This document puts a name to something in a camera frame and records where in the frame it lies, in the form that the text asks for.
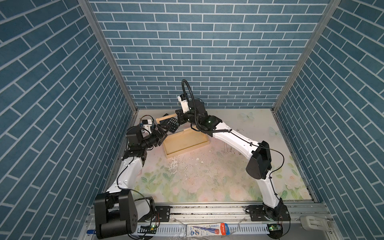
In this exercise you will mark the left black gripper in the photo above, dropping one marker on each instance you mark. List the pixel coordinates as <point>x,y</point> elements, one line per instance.
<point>160,137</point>

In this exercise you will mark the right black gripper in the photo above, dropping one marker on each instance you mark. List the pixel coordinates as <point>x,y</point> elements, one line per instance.
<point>181,116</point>

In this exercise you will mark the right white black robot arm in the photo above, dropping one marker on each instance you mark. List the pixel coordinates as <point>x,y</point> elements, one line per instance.
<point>259,165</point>

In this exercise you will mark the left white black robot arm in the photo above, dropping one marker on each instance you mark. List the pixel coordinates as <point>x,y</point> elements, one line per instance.
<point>117,213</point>

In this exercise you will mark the wooden jewelry display stand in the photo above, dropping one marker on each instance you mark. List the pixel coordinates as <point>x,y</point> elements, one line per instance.
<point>183,142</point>

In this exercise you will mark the black calculator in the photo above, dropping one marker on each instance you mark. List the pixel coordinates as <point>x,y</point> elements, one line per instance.
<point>173,122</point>

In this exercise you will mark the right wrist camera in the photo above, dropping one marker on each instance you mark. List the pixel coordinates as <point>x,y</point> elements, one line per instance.
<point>184,101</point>

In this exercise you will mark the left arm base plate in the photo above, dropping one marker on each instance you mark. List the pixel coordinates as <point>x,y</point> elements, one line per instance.
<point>162,213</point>

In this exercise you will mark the aluminium front rail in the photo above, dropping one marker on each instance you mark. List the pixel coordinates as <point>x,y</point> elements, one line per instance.
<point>239,222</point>

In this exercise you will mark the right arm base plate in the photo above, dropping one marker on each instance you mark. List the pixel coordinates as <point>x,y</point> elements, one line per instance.
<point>260,213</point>

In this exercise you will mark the white plastic bracket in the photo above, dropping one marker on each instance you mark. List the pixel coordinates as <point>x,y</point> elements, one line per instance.
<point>314,223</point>

